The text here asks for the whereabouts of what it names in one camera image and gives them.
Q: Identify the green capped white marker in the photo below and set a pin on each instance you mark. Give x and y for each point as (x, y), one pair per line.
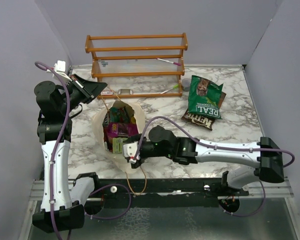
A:
(170, 89)

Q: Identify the metal handle bracket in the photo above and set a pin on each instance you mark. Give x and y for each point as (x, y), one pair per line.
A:
(125, 91)

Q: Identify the light green snack packet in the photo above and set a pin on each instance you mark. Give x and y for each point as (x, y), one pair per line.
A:
(117, 144)

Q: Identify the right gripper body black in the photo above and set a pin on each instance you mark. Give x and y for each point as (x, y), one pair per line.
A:
(146, 147)

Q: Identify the magenta candy bag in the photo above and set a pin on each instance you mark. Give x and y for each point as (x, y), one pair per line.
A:
(115, 130)

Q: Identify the wooden three-tier shelf rack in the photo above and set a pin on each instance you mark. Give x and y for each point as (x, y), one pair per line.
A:
(138, 61)

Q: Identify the small red white box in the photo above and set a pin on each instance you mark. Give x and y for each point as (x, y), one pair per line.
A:
(106, 93)

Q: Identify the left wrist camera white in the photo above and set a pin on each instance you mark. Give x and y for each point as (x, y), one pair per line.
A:
(60, 69)

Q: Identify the small grey plastic cup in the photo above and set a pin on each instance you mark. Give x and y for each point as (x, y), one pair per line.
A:
(185, 84)

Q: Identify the pink capped white marker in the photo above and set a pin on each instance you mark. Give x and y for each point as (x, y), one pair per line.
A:
(168, 61)

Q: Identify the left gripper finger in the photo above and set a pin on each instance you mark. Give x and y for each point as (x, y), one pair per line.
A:
(97, 90)
(87, 84)

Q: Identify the beige paper bag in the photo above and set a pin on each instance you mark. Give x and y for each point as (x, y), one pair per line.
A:
(98, 132)

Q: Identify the brown kettle chips bag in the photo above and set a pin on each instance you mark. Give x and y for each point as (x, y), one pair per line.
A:
(202, 117)

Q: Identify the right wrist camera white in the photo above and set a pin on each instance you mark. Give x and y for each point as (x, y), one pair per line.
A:
(129, 151)

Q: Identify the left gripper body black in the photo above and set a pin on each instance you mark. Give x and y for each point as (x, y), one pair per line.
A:
(76, 95)

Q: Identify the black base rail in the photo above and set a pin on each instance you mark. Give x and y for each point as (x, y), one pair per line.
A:
(160, 193)

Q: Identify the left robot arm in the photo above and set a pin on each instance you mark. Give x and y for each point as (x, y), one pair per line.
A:
(62, 207)

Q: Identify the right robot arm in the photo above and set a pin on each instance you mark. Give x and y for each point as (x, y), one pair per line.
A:
(259, 161)

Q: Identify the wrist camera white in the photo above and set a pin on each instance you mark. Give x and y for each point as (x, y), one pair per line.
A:
(60, 69)
(129, 151)

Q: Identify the green real chips bag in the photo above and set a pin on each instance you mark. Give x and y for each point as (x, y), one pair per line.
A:
(203, 84)

